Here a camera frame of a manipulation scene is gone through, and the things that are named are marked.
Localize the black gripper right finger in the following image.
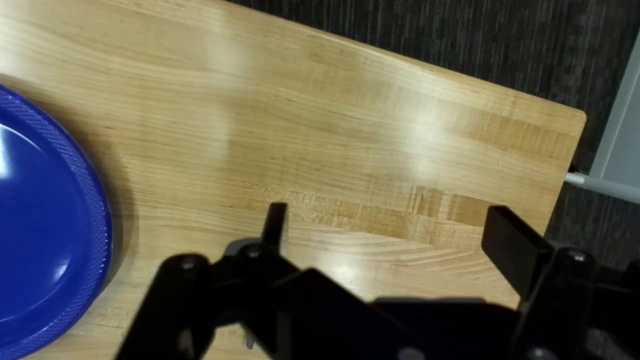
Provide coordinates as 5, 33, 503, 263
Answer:
480, 204, 640, 360

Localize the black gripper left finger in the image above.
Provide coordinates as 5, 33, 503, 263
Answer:
116, 200, 416, 360

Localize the blue plastic plate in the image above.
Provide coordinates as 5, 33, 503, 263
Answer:
0, 84, 116, 360

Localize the white tube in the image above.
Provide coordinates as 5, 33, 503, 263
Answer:
564, 170, 640, 206

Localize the light gray panel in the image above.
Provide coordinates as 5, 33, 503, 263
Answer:
588, 33, 640, 192

